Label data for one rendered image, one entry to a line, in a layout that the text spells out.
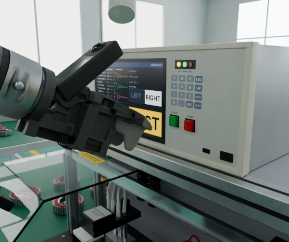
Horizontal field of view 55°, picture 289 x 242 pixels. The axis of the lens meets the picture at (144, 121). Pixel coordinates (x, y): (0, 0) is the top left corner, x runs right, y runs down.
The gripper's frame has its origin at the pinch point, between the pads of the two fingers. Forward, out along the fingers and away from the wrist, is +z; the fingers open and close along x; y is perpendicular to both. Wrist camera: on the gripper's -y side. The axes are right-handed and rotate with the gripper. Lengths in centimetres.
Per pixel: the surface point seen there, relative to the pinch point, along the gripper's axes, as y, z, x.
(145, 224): 26.5, 33.5, -22.3
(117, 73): -10.0, 3.1, -18.1
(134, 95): -5.8, 5.1, -11.9
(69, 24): -165, 169, -468
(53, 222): 39, 20, -51
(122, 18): -65, 54, -108
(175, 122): -2.1, 6.3, 0.7
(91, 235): 28.5, 11.7, -18.6
